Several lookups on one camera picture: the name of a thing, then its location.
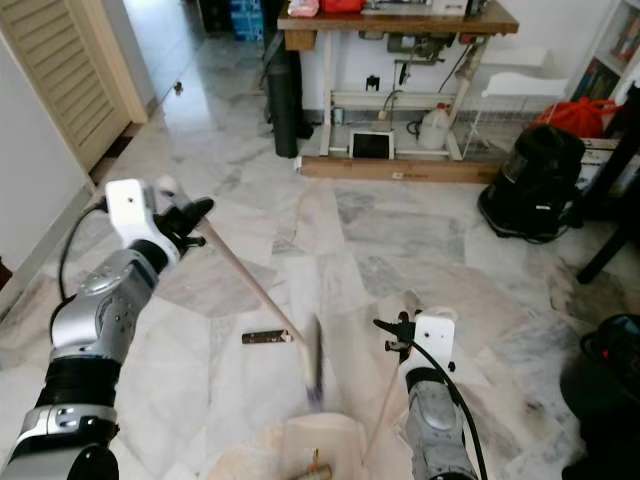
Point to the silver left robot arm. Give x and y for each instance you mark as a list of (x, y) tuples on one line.
[(105, 320)]

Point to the dark flat debris strip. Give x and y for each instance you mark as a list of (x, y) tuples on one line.
[(267, 337)]

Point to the black upright roll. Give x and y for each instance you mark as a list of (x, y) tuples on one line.
[(282, 105)]

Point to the brown debris piece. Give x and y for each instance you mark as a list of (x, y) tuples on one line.
[(313, 466)]

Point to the long wooden plank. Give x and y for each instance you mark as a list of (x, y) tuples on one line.
[(400, 169)]

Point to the white framed tablet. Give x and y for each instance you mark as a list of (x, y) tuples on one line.
[(371, 146)]

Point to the beige louvred door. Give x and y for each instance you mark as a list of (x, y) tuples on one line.
[(75, 65)]

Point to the blue box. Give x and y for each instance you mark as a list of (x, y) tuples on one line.
[(246, 18)]

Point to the black vacuum cleaner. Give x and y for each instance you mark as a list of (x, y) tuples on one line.
[(535, 185)]

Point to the clear plastic jug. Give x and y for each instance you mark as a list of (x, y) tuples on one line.
[(435, 130)]

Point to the black rounded object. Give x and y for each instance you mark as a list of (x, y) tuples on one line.
[(605, 400)]

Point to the pink packet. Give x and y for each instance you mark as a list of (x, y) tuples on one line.
[(303, 7)]

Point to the black furniture leg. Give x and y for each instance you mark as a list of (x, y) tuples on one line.
[(615, 230)]

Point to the red cloth item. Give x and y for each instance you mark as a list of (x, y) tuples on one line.
[(342, 5)]

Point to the wooden top work table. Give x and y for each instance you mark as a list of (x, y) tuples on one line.
[(400, 22)]

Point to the red bag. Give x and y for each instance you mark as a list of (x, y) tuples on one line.
[(575, 115)]

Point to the white bookshelf with books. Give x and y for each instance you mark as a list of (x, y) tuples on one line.
[(610, 60)]

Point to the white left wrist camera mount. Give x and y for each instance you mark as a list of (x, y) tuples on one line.
[(132, 212)]

